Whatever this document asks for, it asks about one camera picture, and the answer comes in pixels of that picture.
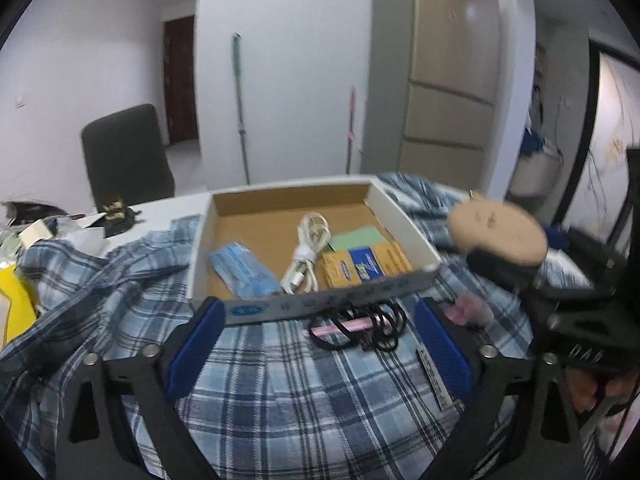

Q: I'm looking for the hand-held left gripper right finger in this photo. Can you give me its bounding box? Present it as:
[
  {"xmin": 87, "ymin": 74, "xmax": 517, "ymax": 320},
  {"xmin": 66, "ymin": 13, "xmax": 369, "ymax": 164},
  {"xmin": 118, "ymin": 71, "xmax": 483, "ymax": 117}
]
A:
[{"xmin": 413, "ymin": 297, "xmax": 587, "ymax": 480}]

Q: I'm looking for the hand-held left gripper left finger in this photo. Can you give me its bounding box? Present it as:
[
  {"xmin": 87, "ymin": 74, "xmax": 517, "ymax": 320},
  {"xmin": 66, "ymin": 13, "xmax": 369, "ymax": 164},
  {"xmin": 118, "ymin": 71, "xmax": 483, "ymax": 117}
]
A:
[{"xmin": 52, "ymin": 296, "xmax": 226, "ymax": 480}]

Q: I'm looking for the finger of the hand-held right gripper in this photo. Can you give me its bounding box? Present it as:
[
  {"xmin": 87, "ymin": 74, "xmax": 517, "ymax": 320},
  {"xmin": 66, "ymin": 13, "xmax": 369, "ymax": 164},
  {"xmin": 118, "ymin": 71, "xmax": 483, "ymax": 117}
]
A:
[
  {"xmin": 466, "ymin": 251, "xmax": 597, "ymax": 307},
  {"xmin": 544, "ymin": 226, "xmax": 627, "ymax": 272}
]

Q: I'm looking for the beige plush pouch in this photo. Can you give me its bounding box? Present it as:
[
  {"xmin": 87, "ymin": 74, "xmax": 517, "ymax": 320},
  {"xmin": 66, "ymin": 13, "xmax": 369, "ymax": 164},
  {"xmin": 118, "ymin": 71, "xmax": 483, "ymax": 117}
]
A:
[{"xmin": 447, "ymin": 199, "xmax": 548, "ymax": 267}]

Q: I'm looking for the blue face mask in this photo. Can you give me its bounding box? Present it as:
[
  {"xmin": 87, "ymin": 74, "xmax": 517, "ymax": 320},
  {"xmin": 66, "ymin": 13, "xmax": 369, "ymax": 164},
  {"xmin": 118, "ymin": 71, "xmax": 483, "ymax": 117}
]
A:
[{"xmin": 207, "ymin": 242, "xmax": 282, "ymax": 297}]

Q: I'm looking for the yellow blue cigarette pack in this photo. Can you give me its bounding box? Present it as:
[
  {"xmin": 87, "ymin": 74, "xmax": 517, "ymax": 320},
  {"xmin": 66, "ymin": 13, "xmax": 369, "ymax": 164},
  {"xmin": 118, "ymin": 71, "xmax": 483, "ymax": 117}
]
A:
[{"xmin": 321, "ymin": 241, "xmax": 413, "ymax": 290}]

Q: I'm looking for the green felt pouch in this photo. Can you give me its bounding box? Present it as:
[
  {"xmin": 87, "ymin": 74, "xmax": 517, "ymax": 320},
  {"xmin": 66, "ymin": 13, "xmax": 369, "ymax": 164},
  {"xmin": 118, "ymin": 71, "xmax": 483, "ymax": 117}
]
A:
[{"xmin": 329, "ymin": 225, "xmax": 396, "ymax": 253}]

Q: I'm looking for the white cable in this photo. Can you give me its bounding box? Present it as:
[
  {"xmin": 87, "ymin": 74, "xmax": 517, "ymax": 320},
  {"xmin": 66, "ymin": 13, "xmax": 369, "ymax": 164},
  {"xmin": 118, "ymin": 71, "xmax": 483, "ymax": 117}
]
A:
[{"xmin": 280, "ymin": 212, "xmax": 331, "ymax": 295}]

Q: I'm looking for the cardboard box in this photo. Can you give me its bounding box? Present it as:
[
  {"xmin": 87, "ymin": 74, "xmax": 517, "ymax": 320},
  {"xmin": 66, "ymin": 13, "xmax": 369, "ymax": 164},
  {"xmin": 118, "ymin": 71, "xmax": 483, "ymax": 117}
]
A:
[{"xmin": 189, "ymin": 175, "xmax": 443, "ymax": 328}]

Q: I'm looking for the person's right hand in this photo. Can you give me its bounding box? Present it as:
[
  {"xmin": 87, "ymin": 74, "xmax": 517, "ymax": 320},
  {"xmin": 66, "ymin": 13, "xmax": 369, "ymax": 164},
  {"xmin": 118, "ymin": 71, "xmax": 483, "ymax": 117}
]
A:
[{"xmin": 570, "ymin": 366, "xmax": 640, "ymax": 461}]

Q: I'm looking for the small ruler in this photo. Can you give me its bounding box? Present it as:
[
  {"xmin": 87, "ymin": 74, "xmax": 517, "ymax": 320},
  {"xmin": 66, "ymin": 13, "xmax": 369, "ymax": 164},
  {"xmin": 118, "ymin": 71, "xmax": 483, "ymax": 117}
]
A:
[{"xmin": 416, "ymin": 345, "xmax": 457, "ymax": 409}]

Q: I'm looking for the blue cloth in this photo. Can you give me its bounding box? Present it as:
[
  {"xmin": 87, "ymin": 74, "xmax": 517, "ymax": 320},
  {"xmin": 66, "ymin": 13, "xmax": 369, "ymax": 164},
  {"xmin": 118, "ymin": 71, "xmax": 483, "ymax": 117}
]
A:
[{"xmin": 520, "ymin": 127, "xmax": 546, "ymax": 159}]

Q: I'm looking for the pink pen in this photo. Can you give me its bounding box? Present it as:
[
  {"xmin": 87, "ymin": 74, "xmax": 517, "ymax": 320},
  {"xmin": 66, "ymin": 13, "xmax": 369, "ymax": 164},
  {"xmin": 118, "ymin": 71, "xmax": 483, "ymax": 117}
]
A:
[{"xmin": 305, "ymin": 317, "xmax": 381, "ymax": 337}]

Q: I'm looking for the blue plaid shirt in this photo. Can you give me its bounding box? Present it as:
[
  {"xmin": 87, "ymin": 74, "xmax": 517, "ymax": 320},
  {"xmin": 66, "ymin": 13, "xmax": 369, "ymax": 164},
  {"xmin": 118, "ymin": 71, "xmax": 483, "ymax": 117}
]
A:
[{"xmin": 0, "ymin": 172, "xmax": 596, "ymax": 480}]

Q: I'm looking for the clear plastic bag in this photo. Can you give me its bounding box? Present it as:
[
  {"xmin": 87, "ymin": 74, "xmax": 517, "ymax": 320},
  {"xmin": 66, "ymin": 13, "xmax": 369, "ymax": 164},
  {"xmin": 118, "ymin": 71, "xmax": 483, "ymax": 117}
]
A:
[{"xmin": 50, "ymin": 212, "xmax": 108, "ymax": 257}]

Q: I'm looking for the yellow packet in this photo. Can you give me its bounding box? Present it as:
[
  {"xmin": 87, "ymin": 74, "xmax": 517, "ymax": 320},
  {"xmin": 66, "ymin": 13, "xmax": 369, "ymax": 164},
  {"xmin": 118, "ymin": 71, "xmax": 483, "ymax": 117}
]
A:
[{"xmin": 0, "ymin": 265, "xmax": 40, "ymax": 348}]

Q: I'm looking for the gold refrigerator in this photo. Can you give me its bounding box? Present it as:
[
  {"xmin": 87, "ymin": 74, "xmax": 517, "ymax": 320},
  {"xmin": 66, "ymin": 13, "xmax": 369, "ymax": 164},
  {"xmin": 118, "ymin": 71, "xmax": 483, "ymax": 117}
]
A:
[{"xmin": 360, "ymin": 0, "xmax": 502, "ymax": 196}]

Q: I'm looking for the small white box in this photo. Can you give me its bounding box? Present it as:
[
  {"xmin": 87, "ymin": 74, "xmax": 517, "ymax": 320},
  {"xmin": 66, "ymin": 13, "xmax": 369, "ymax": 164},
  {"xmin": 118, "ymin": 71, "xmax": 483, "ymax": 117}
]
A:
[{"xmin": 20, "ymin": 219, "xmax": 57, "ymax": 250}]

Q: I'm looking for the dark grey chair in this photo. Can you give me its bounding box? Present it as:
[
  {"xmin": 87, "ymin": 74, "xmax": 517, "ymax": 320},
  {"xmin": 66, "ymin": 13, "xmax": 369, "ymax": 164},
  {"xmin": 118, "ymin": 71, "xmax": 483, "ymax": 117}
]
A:
[{"xmin": 81, "ymin": 104, "xmax": 176, "ymax": 213}]

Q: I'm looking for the black plastic bag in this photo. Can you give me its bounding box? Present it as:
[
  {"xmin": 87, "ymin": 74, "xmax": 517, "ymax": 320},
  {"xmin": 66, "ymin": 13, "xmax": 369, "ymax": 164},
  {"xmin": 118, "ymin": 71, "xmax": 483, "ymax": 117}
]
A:
[{"xmin": 1, "ymin": 201, "xmax": 66, "ymax": 221}]

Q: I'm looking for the dark wooden door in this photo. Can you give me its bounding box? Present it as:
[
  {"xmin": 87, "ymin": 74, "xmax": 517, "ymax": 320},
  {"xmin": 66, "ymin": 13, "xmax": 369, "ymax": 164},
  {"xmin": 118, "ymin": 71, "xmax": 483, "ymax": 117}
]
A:
[{"xmin": 162, "ymin": 15, "xmax": 200, "ymax": 146}]

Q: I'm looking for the black coiled cable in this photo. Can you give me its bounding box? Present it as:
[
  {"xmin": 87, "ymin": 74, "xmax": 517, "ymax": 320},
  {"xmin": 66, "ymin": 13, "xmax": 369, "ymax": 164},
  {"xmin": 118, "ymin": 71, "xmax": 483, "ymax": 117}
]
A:
[{"xmin": 306, "ymin": 302, "xmax": 407, "ymax": 353}]

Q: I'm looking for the black framed wall picture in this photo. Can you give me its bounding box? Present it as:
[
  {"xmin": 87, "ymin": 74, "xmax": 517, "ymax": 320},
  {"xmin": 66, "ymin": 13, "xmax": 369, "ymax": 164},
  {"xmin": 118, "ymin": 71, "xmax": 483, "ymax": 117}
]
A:
[{"xmin": 555, "ymin": 42, "xmax": 640, "ymax": 261}]

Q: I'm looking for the grey mop handle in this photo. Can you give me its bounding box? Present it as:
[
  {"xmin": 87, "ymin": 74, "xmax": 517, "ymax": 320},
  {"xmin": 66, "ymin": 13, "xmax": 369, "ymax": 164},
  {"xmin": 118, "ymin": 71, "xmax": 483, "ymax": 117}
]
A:
[{"xmin": 231, "ymin": 32, "xmax": 251, "ymax": 186}]

